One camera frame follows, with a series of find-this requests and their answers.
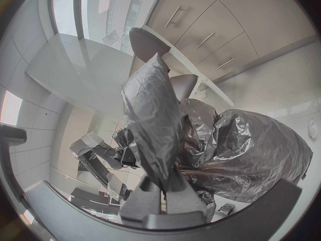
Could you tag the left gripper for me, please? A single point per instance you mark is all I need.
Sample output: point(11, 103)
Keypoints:
point(129, 157)

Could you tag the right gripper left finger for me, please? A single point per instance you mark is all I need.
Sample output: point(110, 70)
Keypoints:
point(143, 202)

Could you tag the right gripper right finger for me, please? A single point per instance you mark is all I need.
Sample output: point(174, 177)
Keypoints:
point(183, 199)

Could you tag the black plastic bag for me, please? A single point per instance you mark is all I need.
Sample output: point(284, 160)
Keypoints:
point(150, 109)

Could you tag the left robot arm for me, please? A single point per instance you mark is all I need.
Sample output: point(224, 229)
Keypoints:
point(87, 140)

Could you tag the grey padded white-framed chair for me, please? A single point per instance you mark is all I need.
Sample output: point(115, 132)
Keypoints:
point(145, 44)

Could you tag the crumpled white paper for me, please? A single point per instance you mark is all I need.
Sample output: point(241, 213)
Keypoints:
point(313, 130)

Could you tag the window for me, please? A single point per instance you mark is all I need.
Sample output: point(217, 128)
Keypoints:
point(67, 9)

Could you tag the beige cabinet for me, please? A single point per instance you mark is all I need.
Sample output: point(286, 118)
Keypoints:
point(213, 16)

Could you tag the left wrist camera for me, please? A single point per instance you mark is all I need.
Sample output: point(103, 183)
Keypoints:
point(121, 137)

